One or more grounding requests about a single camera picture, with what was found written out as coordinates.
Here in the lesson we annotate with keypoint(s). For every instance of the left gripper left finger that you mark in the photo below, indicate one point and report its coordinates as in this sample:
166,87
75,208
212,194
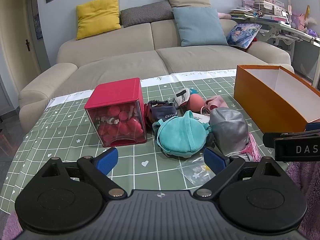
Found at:
95,171

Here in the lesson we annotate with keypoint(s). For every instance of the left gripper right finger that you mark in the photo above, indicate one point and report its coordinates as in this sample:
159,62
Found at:
226,170

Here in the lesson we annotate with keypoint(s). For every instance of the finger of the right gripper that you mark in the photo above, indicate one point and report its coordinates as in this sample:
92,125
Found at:
269,138

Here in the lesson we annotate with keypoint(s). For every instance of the pink shiny drawstring pouch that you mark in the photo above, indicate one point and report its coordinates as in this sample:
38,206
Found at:
250,153

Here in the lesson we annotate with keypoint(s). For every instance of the clear plastic zip bag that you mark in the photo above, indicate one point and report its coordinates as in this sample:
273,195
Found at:
194,170

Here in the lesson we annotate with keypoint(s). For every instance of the silver grey fabric pouch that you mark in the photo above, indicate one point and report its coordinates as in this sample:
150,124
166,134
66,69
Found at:
230,130

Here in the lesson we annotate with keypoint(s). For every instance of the teal round plush bag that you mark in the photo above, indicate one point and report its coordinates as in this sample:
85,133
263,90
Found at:
181,136

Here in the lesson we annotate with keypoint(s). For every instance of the pink cloth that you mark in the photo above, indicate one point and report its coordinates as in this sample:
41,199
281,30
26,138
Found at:
212,103

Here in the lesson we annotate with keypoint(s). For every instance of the pink ball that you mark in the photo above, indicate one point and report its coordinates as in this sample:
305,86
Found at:
195,103

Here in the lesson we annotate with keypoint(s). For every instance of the navy blue headband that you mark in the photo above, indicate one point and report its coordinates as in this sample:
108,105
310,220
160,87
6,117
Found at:
156,110

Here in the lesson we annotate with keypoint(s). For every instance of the blue plush toy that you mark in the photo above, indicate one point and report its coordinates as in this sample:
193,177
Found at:
193,91

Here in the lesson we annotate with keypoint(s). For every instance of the purple fluffy clothing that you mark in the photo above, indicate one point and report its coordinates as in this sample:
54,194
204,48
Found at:
306,177

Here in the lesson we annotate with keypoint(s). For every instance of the orange cardboard box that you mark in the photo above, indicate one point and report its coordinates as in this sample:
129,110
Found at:
276,99

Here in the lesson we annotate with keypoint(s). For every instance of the red transparent storage box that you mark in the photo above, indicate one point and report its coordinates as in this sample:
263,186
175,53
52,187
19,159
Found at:
116,111

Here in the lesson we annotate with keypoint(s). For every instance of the anime print pillow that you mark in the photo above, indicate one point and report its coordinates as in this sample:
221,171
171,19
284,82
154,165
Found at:
242,35

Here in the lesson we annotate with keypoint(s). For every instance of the cluttered white desk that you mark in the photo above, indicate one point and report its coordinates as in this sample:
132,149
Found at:
287,30

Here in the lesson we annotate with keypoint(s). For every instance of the beige fabric sofa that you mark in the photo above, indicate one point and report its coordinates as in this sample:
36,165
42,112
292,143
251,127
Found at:
144,51

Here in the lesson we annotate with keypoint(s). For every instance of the light blue cushion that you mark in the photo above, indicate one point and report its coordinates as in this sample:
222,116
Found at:
199,26

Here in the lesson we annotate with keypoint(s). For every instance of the cream door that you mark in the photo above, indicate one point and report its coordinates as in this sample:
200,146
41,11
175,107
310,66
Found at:
17,44

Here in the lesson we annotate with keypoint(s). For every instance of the yellow cushion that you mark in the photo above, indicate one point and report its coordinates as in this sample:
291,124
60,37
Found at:
97,17

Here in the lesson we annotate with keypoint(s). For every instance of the grey patterned cushion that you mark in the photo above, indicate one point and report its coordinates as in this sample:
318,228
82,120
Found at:
149,13

